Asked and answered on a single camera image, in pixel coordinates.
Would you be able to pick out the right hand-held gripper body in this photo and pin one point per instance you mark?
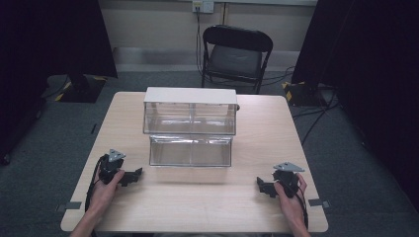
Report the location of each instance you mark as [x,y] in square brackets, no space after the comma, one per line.
[287,179]

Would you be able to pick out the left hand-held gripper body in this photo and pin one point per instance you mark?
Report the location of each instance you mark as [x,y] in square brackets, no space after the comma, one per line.
[110,166]

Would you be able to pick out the person's right hand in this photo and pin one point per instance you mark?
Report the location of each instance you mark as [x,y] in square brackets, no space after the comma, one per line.
[291,204]

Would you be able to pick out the person's left hand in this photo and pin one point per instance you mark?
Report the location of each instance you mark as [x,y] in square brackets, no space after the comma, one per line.
[104,192]

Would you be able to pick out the grey tape strip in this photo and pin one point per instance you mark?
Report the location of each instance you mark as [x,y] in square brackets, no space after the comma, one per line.
[69,206]
[318,203]

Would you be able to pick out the clear plastic drawer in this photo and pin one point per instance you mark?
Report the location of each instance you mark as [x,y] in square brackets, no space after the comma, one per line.
[191,151]

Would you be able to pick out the white-topped clear drawer cabinet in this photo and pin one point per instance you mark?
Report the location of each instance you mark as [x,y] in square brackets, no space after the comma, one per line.
[190,110]

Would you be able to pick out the black stand base striped tape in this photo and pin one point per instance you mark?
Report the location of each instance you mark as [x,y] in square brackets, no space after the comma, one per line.
[301,94]
[80,89]

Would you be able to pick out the black folding chair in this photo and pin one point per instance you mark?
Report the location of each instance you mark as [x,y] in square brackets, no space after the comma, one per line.
[235,57]

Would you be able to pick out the black curtain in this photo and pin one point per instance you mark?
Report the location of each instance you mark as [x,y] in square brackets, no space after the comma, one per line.
[369,72]
[56,39]

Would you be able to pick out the white wall socket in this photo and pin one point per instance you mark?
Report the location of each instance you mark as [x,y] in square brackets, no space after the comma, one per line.
[203,6]

